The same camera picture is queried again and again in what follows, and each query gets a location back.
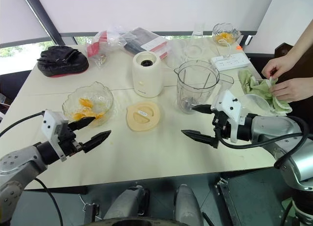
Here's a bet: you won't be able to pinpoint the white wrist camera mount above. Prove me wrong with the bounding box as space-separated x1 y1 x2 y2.
210 90 243 143
41 110 69 162

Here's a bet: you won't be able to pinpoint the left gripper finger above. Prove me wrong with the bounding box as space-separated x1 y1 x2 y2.
82 130 112 154
67 116 97 132

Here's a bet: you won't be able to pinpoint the orange pieces in small bowl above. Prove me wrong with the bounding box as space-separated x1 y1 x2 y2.
215 32 233 44

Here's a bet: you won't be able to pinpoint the clear plastic blender jug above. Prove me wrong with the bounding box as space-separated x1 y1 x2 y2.
174 59 235 114

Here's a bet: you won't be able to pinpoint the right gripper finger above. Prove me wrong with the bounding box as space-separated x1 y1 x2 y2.
191 104 214 115
180 129 220 149

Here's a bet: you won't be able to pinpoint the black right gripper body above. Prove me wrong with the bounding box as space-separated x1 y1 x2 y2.
212 111 232 140

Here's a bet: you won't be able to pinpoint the clear drinking glass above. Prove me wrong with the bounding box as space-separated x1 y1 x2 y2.
193 23 205 38

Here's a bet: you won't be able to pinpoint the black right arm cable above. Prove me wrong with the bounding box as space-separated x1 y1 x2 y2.
217 115 313 170

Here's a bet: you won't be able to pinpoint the plastic bag with black item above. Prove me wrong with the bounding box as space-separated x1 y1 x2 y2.
122 27 172 60

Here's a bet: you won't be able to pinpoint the plastic bag with red item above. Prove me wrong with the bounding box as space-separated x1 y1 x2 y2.
85 30 128 69

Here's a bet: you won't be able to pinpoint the cream blender motor base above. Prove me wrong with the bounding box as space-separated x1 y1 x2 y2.
132 51 163 98

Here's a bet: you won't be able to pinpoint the metal table bracket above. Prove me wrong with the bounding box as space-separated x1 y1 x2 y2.
79 195 100 226
214 178 243 226

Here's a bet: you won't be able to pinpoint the clear empty plastic bag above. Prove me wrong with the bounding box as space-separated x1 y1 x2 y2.
166 37 216 65

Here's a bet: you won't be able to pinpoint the grey rounded shape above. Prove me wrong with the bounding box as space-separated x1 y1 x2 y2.
104 185 150 220
174 183 204 226

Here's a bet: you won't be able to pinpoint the clear plastic dish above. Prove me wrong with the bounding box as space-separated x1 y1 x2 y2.
244 93 275 112

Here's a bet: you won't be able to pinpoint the person's left hand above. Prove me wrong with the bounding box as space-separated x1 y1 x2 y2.
269 78 303 103

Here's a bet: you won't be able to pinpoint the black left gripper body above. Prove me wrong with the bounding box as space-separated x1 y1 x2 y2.
57 120 84 157

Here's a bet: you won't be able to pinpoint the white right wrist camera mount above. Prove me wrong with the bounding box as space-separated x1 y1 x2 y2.
210 90 243 143

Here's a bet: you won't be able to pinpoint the green cloth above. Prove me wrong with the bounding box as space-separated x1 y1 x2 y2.
238 69 293 115

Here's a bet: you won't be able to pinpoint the white power strip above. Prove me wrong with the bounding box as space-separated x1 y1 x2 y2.
210 53 250 71

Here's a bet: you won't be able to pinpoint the person's right hand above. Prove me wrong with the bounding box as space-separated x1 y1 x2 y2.
261 55 293 80

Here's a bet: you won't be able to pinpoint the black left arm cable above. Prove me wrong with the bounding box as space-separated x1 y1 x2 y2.
0 111 65 226

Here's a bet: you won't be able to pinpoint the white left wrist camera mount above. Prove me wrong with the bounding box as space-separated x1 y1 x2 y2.
41 110 69 162

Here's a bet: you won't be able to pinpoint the white power cable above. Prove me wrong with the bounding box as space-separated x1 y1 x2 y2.
218 38 232 58

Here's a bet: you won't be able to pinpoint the dark window frame post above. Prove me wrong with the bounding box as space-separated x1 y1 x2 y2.
20 0 66 46

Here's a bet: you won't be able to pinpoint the dark wooden chair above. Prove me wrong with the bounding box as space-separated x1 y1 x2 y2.
273 42 296 63

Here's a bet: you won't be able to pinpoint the small clear glass bowl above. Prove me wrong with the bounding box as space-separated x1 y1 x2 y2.
212 22 242 47

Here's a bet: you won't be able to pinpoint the large clear glass bowl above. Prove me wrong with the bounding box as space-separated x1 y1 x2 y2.
62 81 114 128

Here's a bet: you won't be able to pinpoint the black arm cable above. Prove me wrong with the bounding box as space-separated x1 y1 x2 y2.
0 111 65 226
217 115 313 170

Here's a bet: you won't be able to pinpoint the cream blender lid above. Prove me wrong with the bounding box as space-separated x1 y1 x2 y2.
126 101 161 133

